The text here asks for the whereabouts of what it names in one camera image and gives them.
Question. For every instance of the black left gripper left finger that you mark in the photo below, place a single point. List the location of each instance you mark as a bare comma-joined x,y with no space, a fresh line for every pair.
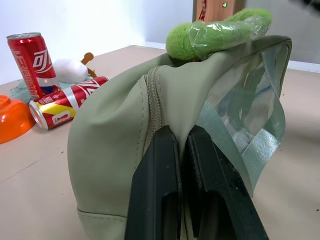
152,180

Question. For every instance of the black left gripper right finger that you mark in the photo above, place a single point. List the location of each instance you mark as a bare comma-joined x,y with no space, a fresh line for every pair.
225,190

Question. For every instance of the green zipper pouch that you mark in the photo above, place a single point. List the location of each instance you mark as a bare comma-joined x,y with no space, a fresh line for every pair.
110,140

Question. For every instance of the white plush toy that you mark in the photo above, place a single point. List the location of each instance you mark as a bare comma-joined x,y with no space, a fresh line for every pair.
68,70

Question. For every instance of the red cola can lying down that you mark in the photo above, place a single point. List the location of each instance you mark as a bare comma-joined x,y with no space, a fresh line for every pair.
65,101

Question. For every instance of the orange plastic bowl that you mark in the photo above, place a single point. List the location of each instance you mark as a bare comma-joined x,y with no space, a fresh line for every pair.
11,120

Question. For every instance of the upright red cola can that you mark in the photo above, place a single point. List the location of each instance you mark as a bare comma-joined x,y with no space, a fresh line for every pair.
31,65

